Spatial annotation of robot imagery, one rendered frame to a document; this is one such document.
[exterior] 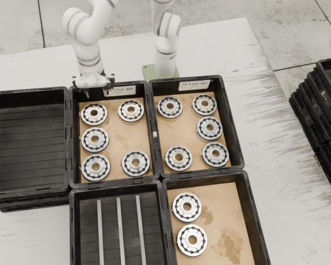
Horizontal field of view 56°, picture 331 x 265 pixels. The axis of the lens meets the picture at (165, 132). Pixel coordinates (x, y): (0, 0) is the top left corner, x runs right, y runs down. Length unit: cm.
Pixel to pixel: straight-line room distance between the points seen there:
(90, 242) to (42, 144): 41
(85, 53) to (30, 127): 50
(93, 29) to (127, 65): 75
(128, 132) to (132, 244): 41
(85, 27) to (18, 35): 198
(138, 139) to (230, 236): 49
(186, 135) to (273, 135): 44
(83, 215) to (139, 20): 193
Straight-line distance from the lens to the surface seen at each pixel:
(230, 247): 115
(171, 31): 123
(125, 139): 121
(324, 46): 301
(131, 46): 164
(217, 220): 115
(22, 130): 131
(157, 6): 111
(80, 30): 83
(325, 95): 198
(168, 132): 123
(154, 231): 112
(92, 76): 96
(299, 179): 145
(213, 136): 122
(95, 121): 122
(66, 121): 116
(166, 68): 139
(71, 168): 109
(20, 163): 126
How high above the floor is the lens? 193
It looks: 64 degrees down
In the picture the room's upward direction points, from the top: 9 degrees clockwise
